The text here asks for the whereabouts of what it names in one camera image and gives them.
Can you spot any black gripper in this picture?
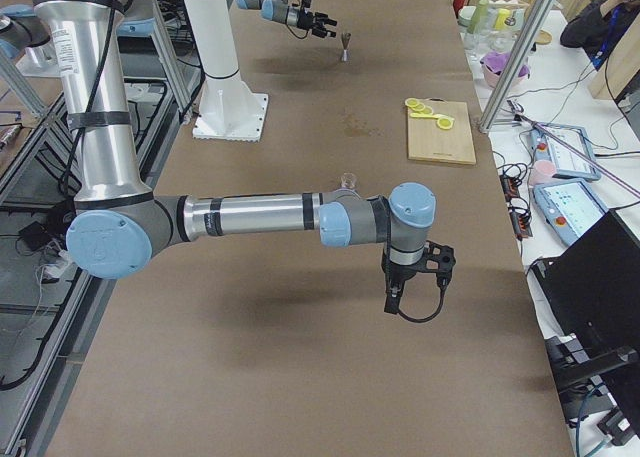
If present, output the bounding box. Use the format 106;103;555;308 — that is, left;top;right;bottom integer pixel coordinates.
296;8;337;38
381;246;424;314

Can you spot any steel cocktail jigger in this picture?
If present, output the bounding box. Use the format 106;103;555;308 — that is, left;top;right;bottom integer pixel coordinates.
340;32;351;62

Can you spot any clear glass measuring cup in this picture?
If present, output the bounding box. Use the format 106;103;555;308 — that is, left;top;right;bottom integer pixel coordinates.
340;172;357;190

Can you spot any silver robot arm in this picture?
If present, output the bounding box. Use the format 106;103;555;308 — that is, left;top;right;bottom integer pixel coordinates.
32;0;455;315
235;0;337;40

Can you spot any pink cup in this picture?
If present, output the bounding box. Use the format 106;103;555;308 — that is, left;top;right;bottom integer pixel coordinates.
528;159;557;186

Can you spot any lemon slice top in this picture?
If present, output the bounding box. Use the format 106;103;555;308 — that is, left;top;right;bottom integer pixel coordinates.
404;97;421;108

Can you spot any yellow plastic knife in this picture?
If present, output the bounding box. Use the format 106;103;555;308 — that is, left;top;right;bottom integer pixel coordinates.
409;112;455;121

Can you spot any bamboo cutting board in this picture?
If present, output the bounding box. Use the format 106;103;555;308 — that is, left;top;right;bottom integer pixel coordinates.
404;98;476;165

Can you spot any lemon slice front bottom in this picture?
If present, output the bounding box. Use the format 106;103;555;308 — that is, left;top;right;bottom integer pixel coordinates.
436;117;454;130

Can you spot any purple cloth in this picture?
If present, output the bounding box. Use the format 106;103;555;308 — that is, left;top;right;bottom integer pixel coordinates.
481;51;511;77

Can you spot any pink bowl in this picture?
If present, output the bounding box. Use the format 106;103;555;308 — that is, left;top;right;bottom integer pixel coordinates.
480;51;531;88

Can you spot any blue teach pendant near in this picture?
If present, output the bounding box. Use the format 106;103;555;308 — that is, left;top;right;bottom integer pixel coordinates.
533;178;609;246

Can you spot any blue teach pendant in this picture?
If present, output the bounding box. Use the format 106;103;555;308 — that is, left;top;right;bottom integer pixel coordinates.
529;123;601;182
533;178;609;246

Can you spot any long reacher grabber stick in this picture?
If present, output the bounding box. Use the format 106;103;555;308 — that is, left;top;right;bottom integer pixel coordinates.
504;99;640;198

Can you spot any blue teach pendant far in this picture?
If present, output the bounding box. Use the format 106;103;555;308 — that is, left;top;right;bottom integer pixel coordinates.
529;123;601;182

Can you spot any seated person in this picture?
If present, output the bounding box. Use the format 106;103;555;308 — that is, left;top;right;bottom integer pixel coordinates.
560;0;639;67

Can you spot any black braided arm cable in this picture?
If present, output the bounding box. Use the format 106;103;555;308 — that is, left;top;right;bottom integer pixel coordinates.
382;196;451;324

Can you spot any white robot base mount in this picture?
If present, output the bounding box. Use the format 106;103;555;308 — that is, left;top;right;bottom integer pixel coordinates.
184;0;269;142

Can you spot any aluminium frame post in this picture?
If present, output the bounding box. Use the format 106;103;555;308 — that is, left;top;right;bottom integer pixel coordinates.
478;0;556;134

